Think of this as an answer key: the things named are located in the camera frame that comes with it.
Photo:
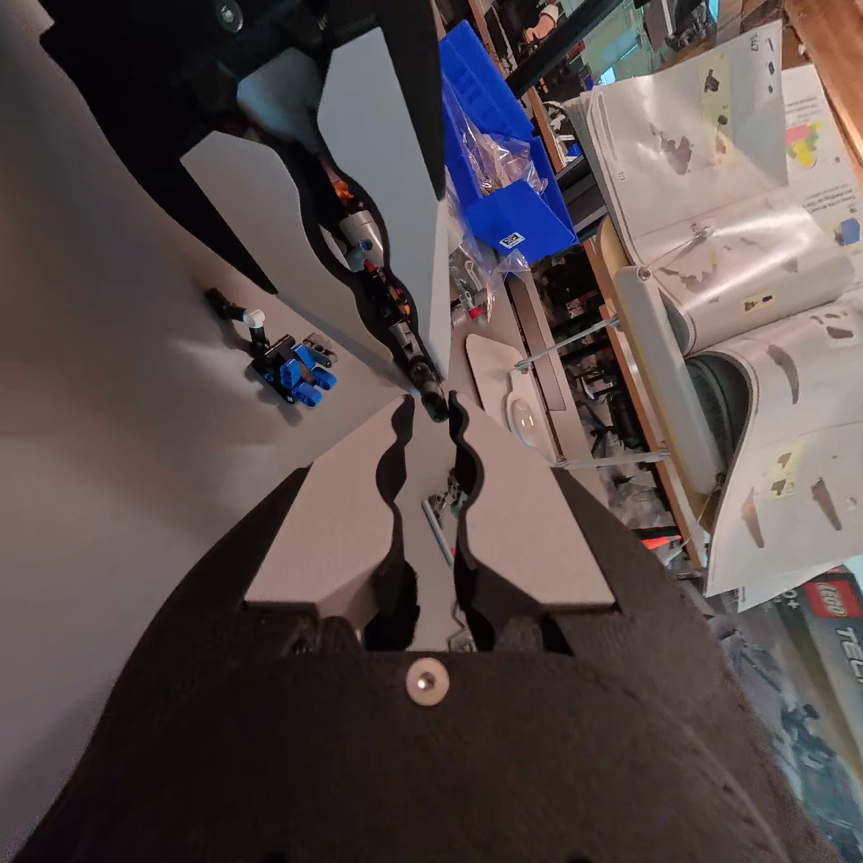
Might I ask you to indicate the black metal pole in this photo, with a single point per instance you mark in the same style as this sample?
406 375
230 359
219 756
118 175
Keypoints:
559 47

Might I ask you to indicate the cluster of dark grey lego pieces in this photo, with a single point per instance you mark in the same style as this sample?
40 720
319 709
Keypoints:
445 500

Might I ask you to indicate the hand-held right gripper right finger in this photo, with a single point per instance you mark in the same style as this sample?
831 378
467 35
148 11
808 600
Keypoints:
532 539

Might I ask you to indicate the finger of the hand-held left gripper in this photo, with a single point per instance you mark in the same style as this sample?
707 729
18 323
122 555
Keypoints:
249 202
384 135

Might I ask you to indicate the large lego vehicle model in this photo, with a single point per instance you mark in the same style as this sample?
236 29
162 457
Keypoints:
364 232

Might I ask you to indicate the white book stand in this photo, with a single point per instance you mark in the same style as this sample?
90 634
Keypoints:
661 350

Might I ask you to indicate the lego set box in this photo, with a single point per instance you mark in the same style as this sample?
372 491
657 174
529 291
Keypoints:
836 627

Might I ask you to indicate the blue and black lego subassembly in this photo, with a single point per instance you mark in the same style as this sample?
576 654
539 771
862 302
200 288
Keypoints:
296 371

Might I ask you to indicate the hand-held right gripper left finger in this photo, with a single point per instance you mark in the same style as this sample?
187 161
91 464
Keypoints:
323 532

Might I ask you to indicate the blue storage bin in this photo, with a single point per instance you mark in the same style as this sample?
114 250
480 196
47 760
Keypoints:
519 216

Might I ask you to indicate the clear plastic bag of parts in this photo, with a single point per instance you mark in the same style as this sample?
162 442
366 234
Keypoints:
472 276
499 155

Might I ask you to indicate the small dark grey lego connector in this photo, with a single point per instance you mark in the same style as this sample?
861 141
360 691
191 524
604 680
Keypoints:
435 403

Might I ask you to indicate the open lego instruction booklet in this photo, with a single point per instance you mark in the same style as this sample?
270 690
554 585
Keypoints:
674 135

